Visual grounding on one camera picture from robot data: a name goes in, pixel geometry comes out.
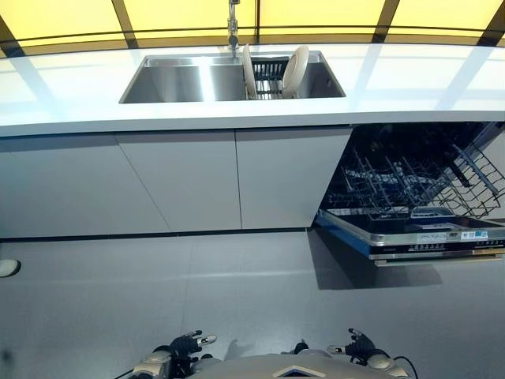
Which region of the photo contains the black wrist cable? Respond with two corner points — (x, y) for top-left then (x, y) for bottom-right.
(393, 355), (416, 379)

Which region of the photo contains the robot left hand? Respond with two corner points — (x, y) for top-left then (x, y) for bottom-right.
(171, 330), (218, 362)

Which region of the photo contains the beige ceramic plate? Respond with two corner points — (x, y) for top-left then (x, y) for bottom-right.
(281, 44), (310, 97)
(241, 43), (254, 86)

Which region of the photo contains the grey robot torso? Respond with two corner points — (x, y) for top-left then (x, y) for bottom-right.
(196, 350), (395, 379)

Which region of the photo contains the dishwasher detergent dispenser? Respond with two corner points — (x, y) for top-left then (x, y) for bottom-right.
(410, 206), (455, 221)

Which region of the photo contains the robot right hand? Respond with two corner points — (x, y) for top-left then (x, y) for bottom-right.
(327, 327), (379, 362)

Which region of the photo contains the chrome kitchen faucet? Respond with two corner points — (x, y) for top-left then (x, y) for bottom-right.
(226, 0), (242, 51)

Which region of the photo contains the round grey floor object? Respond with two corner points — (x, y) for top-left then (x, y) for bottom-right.
(0, 259), (22, 279)

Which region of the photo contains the black sink drain rack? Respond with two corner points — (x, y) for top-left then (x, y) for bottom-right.
(244, 54), (292, 99)

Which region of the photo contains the black window frame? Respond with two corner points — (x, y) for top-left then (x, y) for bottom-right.
(0, 0), (505, 58)

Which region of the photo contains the stainless steel sink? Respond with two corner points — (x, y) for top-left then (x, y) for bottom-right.
(118, 50), (346, 105)

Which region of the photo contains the dishwasher tilted wire basket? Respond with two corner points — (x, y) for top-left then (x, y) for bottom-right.
(441, 121), (505, 220)

